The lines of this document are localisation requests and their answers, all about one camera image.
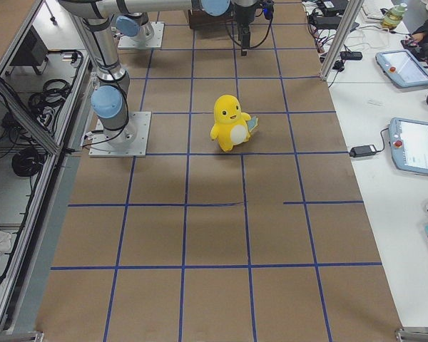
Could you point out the black power adapter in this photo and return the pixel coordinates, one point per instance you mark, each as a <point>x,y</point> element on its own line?
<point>363,151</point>

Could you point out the teach pendant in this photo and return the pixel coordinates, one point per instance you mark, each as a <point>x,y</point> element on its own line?
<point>402,68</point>
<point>409,145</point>

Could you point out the teach pendant upper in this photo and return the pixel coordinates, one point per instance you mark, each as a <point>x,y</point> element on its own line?
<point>402,68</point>

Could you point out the aluminium frame post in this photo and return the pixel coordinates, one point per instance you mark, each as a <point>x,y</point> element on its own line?
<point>343,30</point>

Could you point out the small black device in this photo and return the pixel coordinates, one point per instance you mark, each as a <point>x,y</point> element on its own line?
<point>351,55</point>

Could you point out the teach pendant lower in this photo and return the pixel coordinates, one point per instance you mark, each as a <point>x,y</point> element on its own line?
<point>409,145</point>

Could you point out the green drink bottle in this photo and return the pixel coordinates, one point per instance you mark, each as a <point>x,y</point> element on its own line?
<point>394,16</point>

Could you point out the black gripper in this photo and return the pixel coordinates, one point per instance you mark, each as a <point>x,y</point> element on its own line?
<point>243,18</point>

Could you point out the yellow plush toy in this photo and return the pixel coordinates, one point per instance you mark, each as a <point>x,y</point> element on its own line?
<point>231,126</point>

